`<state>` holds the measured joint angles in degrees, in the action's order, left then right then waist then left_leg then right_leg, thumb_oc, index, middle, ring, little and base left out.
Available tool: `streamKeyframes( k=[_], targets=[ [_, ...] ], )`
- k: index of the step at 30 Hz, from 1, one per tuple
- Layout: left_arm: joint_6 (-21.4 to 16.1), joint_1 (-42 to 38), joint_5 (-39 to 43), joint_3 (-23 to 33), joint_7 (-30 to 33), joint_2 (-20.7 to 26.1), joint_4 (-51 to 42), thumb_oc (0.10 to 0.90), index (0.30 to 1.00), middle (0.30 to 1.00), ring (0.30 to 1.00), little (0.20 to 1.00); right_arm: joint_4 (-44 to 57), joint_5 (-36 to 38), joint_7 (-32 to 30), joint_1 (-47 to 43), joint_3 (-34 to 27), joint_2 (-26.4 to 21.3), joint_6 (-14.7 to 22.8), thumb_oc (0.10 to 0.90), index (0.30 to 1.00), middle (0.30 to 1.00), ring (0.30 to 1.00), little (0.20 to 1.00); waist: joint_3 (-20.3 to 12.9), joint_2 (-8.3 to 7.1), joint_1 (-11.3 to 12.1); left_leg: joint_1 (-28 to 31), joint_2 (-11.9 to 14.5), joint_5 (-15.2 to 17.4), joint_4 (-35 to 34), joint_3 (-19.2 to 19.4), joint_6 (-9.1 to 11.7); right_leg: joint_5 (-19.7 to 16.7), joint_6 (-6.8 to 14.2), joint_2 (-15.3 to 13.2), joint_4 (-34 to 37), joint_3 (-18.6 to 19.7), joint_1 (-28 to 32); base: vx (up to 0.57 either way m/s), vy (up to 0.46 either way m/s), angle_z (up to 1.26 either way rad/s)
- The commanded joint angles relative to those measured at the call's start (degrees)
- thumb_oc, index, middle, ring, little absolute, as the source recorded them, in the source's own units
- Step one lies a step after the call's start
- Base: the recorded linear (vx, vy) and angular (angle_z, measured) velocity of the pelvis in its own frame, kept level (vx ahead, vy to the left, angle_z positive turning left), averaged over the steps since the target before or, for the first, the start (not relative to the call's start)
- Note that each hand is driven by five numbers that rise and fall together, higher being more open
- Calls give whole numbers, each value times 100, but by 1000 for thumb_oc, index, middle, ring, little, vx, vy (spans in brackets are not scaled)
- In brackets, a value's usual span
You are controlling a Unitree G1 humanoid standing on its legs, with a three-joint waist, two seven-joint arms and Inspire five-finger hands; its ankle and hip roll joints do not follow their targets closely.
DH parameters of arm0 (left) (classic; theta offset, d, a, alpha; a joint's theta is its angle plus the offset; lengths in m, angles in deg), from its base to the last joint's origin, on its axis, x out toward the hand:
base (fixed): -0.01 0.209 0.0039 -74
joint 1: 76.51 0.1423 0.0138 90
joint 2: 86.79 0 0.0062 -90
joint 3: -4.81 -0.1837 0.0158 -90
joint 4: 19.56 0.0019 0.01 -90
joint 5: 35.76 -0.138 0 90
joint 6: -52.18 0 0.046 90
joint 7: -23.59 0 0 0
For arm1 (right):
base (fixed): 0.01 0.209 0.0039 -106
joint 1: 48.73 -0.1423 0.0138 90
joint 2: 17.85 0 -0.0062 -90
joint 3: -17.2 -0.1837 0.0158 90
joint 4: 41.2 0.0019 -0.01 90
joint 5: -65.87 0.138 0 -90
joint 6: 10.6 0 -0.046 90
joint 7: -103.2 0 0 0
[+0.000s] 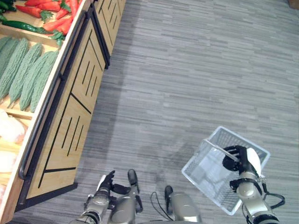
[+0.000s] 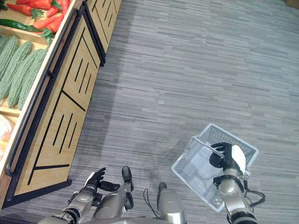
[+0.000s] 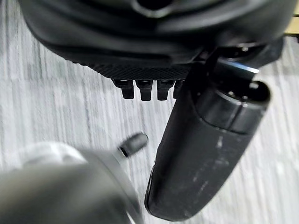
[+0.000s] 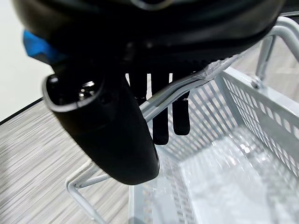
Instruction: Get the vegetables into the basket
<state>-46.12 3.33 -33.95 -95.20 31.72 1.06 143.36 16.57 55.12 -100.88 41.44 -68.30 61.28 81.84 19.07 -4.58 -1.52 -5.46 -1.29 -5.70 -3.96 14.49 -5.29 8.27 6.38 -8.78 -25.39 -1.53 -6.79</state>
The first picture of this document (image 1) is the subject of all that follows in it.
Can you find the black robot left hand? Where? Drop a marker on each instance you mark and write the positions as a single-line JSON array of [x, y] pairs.
[[105, 182]]

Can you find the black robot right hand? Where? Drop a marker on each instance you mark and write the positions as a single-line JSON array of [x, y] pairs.
[[241, 159]]

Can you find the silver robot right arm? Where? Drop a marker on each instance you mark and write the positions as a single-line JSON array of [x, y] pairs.
[[251, 193]]

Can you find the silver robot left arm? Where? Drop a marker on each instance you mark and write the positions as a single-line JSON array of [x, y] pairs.
[[97, 204]]

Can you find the dark robot right foot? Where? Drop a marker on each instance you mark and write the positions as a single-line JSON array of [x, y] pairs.
[[168, 193]]

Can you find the silver robot right leg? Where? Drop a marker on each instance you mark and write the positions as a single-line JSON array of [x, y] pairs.
[[185, 207]]

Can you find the wooden produce display stand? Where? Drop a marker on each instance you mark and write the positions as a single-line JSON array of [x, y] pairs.
[[70, 116]]

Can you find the pale white round vegetable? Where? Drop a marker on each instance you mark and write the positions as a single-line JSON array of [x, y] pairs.
[[7, 162], [9, 128]]

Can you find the green bitter gourd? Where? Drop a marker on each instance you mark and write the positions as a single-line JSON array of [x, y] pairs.
[[32, 81], [25, 72], [3, 42], [15, 65], [44, 74], [7, 53]]

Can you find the orange carrot with leaves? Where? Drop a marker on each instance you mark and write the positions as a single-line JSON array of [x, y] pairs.
[[29, 10], [61, 13], [73, 8], [65, 26], [54, 24], [50, 6], [39, 2]]

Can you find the wooden slotted cabinet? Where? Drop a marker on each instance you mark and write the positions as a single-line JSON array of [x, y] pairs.
[[109, 21]]

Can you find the brown object at corner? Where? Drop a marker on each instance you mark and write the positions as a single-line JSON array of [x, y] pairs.
[[294, 3]]

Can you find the long dark green pepper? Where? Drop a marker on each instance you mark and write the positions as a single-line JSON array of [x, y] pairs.
[[21, 25]]

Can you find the dark green cucumber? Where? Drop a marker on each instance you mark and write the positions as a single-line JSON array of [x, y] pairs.
[[5, 4]]

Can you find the black metal stand rail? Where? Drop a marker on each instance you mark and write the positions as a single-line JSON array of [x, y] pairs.
[[50, 98]]

